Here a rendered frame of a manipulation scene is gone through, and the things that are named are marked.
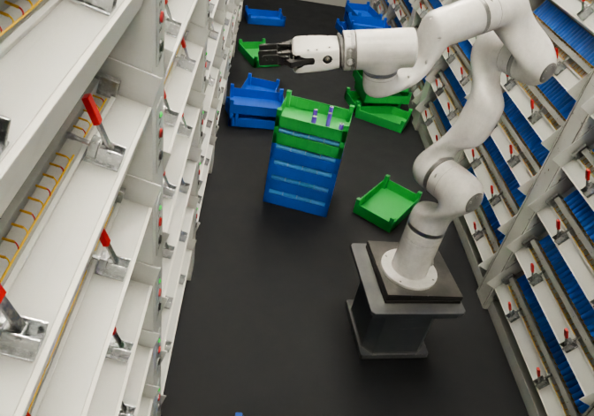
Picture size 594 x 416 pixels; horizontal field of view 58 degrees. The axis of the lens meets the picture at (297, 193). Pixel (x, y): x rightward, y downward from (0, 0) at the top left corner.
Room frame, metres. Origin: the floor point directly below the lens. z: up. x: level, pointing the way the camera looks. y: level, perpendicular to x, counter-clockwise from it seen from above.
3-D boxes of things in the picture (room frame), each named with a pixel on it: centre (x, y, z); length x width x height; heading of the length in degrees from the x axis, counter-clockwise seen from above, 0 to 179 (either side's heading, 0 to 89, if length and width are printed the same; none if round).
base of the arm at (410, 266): (1.33, -0.42, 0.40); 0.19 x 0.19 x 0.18
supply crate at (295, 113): (2.02, -0.01, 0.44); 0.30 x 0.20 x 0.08; 85
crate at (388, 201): (2.06, -0.43, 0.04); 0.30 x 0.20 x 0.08; 150
